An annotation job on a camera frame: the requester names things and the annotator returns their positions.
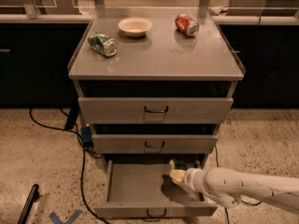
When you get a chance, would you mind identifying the black bar on floor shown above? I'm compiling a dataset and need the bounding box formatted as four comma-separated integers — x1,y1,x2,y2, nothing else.
18,184,39,224

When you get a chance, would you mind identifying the black floor cable right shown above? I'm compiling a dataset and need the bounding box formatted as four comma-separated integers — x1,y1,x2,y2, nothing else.
214,145,263,224

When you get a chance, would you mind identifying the black floor cable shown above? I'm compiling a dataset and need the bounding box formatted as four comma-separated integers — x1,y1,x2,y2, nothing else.
214,145,263,224
29,107,111,224

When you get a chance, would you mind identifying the green and yellow sponge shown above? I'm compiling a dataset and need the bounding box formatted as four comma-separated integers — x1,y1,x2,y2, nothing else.
174,160,188,171

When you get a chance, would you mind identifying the green soda can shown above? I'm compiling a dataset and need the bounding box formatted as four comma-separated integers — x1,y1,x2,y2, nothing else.
88,32,118,57

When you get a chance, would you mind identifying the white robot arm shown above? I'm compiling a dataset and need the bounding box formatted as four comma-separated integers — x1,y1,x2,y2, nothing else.
169,160,299,215

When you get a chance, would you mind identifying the black floor cable left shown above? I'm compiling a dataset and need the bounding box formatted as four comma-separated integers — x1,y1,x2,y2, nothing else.
29,107,111,224

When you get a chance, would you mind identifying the dark counter with light top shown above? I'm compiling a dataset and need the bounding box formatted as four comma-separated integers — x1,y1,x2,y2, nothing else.
0,22,299,107

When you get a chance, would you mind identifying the red soda can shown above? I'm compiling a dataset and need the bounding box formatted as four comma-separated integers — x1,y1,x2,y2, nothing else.
175,14,199,37

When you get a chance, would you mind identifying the grey metal drawer cabinet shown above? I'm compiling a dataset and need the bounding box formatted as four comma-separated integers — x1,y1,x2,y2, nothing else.
69,7,244,163

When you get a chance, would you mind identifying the blue power adapter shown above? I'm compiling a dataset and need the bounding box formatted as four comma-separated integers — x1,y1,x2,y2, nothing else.
81,126,93,147

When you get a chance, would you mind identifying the grey middle drawer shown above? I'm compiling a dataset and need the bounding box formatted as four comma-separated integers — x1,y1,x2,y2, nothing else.
93,134,218,154

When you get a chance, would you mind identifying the white bowl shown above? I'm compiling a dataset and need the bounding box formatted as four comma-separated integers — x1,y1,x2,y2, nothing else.
118,17,152,37

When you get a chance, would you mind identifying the grey drawer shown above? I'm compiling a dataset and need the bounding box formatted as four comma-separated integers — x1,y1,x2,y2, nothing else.
94,155,217,218
78,97,233,124
93,134,218,154

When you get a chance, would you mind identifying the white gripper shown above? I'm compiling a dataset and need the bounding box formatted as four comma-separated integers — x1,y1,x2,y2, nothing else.
169,160,206,193

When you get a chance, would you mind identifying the grey top drawer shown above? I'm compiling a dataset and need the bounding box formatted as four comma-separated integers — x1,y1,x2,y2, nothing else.
78,97,233,124

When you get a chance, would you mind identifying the grey bottom drawer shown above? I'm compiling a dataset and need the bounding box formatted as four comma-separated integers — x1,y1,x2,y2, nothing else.
94,155,217,218

